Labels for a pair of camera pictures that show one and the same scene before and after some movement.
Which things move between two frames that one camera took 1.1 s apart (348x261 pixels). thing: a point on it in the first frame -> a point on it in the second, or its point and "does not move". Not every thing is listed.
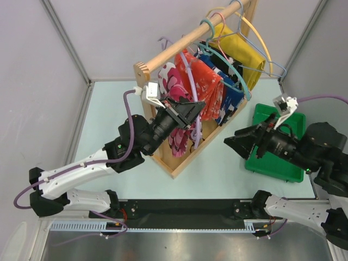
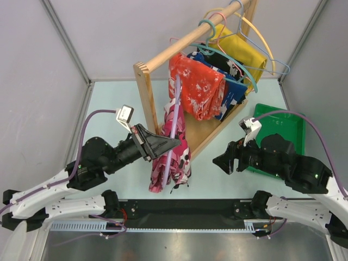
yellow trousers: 252,61 does not move
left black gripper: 188,111 -> 149,145
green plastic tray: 272,165 does not move
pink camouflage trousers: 181,140 -> 173,166
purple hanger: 160,42 -> 176,102
